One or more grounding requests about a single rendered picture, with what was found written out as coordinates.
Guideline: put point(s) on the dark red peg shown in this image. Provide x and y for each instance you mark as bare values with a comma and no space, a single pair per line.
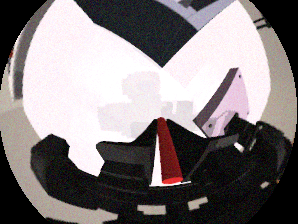
170,168

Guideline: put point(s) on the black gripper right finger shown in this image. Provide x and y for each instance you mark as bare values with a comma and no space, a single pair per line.
191,149

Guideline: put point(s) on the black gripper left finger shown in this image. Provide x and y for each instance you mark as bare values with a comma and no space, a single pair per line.
141,150

